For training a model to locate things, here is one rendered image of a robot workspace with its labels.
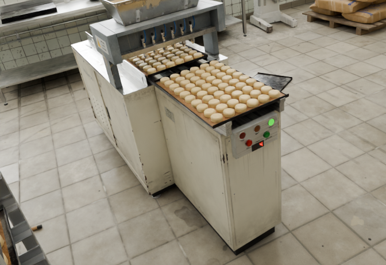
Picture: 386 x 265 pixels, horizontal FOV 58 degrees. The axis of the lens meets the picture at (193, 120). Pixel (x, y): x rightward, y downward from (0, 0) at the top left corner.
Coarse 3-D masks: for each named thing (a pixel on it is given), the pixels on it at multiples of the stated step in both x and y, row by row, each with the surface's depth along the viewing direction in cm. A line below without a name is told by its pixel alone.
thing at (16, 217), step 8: (0, 184) 80; (0, 192) 80; (8, 192) 81; (8, 216) 83; (16, 216) 85; (24, 216) 88; (16, 224) 85; (32, 232) 89; (24, 240) 88; (32, 240) 89; (40, 264) 94; (48, 264) 95
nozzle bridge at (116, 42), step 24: (96, 24) 200; (120, 24) 193; (144, 24) 186; (168, 24) 200; (192, 24) 208; (216, 24) 210; (96, 48) 208; (120, 48) 192; (144, 48) 193; (216, 48) 226
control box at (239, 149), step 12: (264, 120) 153; (276, 120) 157; (240, 132) 149; (252, 132) 152; (264, 132) 156; (276, 132) 161; (240, 144) 152; (252, 144) 156; (264, 144) 160; (240, 156) 155
